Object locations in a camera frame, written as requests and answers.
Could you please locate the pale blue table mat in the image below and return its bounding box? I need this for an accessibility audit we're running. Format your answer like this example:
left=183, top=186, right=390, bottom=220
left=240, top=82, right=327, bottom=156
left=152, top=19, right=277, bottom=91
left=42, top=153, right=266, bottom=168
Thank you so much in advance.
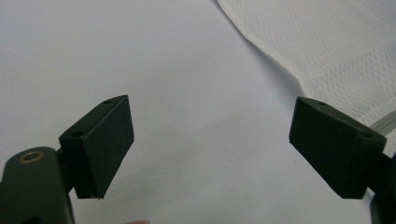
left=0, top=0, right=375, bottom=224

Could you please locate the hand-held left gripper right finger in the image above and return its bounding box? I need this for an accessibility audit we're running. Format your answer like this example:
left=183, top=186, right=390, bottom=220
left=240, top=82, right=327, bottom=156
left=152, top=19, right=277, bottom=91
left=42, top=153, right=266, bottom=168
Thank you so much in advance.
left=288, top=96, right=388, bottom=200

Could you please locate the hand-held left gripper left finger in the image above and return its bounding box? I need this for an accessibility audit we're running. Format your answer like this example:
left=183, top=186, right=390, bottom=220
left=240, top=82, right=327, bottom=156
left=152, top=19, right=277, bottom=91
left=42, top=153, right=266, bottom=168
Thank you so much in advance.
left=58, top=94, right=135, bottom=200

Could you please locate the white mesh garment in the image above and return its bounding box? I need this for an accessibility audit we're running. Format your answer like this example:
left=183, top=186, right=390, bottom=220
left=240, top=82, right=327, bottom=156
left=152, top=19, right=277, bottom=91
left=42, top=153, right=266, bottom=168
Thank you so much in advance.
left=216, top=0, right=396, bottom=157

